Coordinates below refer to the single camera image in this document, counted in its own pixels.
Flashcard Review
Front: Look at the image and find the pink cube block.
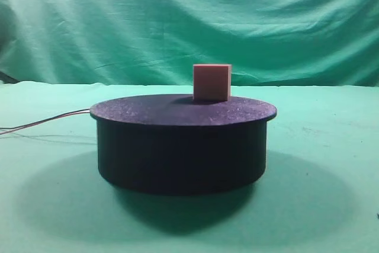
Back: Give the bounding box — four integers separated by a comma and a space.
193, 64, 232, 101

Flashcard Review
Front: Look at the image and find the black wire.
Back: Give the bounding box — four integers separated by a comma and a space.
0, 108, 91, 131

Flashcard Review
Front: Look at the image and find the black round turntable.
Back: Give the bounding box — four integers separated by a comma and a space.
89, 94, 277, 196

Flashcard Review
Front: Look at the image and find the green backdrop cloth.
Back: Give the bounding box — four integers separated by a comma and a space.
1, 0, 378, 87

